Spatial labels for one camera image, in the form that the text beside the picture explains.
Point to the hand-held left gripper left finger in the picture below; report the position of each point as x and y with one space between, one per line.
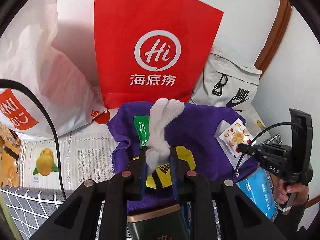
143 172

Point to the blue tissue pack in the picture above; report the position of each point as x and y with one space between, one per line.
260 192

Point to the beige waist bag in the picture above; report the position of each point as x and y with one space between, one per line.
225 80

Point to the fruit print sachet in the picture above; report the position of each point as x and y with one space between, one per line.
235 135

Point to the purple towel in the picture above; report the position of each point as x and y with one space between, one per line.
200 130

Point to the grey checked blanket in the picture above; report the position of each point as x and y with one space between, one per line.
25 205

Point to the person's right hand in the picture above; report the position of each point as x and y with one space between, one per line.
283 192

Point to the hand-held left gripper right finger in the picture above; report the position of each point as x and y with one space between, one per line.
174 175

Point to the white plastic shopping bag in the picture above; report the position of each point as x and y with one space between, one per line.
50 55

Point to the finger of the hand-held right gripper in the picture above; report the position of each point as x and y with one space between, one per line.
252 148
267 158

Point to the green sachet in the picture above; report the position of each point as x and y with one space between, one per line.
142 130

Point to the brown wooden door frame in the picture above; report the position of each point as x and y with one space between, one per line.
275 37

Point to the red paper bag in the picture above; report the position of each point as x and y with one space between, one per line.
155 42

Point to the white printed sock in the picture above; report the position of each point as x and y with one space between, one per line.
162 122

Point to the dark green tin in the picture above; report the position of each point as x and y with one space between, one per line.
157 225

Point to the yellow and black sock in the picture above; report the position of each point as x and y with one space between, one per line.
185 157

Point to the person's right forearm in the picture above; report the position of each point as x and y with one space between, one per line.
295 221

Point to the fruit print bed sheet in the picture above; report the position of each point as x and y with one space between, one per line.
82 160

